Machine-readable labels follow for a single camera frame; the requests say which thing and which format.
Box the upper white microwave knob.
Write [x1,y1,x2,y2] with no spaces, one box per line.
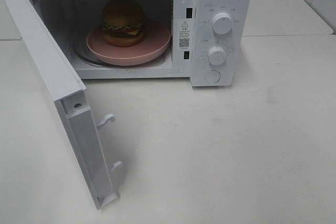
[210,10,234,35]

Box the pink round plate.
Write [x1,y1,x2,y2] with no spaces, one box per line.
[86,20,171,66]

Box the toy burger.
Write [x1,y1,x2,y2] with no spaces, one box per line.
[102,0,146,47]

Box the white microwave oven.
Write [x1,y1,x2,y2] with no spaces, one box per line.
[31,0,249,87]

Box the glass microwave turntable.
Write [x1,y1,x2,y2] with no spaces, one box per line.
[70,43,172,69]

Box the white microwave door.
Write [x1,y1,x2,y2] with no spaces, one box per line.
[4,0,122,209]

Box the round white door button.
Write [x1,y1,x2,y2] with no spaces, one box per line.
[205,70,221,83]

